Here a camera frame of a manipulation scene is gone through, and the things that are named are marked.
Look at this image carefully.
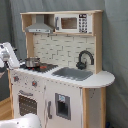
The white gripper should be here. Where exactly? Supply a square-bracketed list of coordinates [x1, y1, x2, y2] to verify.
[0, 42, 20, 69]

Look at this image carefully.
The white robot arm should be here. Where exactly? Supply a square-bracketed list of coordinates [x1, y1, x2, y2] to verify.
[0, 42, 42, 128]

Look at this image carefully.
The wooden toy kitchen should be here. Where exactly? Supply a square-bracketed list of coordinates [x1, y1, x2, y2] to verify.
[9, 10, 115, 128]

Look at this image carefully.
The silver metal pot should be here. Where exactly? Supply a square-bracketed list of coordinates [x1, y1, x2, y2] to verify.
[25, 57, 40, 68]

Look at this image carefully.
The left red stove knob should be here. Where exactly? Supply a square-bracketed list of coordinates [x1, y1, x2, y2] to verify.
[12, 75, 20, 83]

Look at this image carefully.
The red stove knob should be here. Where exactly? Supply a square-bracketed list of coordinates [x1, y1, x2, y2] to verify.
[12, 75, 20, 83]
[32, 81, 37, 87]

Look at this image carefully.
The black toy stovetop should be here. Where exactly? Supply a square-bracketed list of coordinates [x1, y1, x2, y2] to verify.
[21, 63, 56, 72]

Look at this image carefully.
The right red stove knob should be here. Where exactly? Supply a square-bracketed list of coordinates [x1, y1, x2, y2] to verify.
[32, 81, 37, 87]

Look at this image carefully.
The grey range hood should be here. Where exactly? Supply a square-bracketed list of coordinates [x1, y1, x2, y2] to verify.
[25, 15, 54, 34]

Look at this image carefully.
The white oven door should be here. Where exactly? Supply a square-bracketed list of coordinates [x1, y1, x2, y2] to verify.
[12, 87, 44, 123]

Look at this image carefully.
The white toy microwave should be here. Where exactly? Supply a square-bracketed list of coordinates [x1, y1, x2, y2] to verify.
[55, 14, 92, 33]

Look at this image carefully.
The grey toy sink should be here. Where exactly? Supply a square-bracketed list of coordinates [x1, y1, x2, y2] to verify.
[53, 67, 92, 81]

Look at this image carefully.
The black toy faucet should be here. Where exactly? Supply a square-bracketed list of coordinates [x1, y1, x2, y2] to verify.
[76, 50, 94, 70]

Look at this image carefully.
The white cabinet door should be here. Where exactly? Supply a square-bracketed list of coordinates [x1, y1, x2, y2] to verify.
[46, 82, 81, 128]

